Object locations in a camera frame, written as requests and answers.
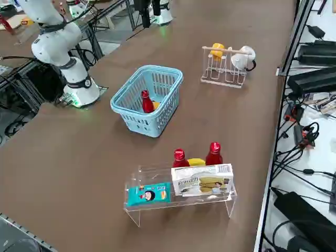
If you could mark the orange black hub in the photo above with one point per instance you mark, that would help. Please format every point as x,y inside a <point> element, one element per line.
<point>295,113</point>
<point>302,136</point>

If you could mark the white biscuit box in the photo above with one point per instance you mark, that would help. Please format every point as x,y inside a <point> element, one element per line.
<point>202,181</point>

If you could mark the white cup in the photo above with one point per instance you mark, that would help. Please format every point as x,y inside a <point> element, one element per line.
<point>244,61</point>

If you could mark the yellow plastic cup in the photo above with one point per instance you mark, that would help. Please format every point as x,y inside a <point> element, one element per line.
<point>216,55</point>

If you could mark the aluminium camera post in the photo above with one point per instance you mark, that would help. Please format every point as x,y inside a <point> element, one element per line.
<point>296,36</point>

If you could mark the large black power brick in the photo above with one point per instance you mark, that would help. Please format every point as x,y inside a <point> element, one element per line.
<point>302,210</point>

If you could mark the light blue plastic basket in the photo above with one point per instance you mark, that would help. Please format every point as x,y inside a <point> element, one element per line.
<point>126,115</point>

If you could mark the red drink bottle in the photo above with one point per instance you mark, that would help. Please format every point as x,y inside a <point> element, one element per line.
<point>214,155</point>
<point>147,105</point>
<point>179,157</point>

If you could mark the black controller box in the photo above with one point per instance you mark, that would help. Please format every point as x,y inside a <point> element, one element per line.
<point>44,84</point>

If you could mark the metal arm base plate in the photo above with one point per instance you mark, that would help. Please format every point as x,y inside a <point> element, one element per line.
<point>103,88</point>

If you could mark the small black power adapter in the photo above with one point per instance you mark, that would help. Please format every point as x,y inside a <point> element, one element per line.
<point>317,32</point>

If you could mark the yellow green starfruit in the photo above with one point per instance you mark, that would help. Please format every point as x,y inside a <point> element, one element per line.
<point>196,162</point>

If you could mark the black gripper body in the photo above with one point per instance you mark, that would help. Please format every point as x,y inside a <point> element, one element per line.
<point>141,4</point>

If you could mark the teal snack packet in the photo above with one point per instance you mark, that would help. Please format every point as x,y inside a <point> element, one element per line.
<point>147,195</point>

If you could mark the clear acrylic rack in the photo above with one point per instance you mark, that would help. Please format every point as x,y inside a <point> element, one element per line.
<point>155,173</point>

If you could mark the dark grey machine housing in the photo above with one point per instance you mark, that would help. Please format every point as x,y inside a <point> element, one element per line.
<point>15,236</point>

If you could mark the wooden board yellow label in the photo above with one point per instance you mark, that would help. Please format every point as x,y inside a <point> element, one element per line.
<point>15,22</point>

